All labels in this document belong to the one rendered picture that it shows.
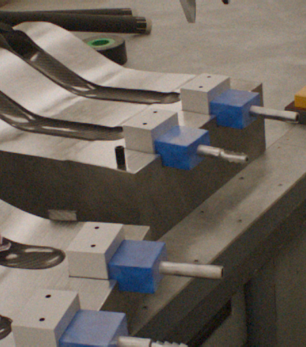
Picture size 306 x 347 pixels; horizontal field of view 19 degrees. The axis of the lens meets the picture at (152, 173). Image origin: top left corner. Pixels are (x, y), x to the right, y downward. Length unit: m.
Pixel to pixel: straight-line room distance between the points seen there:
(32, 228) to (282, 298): 0.45
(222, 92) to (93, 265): 0.31
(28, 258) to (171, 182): 0.18
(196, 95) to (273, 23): 0.61
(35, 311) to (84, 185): 0.25
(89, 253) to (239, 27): 0.87
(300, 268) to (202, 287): 0.37
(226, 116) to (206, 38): 0.56
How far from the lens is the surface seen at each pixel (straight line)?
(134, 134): 0.91
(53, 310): 0.70
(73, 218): 0.87
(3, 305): 0.77
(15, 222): 0.87
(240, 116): 0.97
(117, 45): 1.43
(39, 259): 0.83
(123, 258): 0.77
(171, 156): 0.90
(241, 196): 1.00
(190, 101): 0.99
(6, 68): 1.12
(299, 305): 1.27
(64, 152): 0.94
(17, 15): 1.51
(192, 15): 0.94
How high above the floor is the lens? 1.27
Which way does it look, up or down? 26 degrees down
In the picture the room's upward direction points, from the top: 7 degrees counter-clockwise
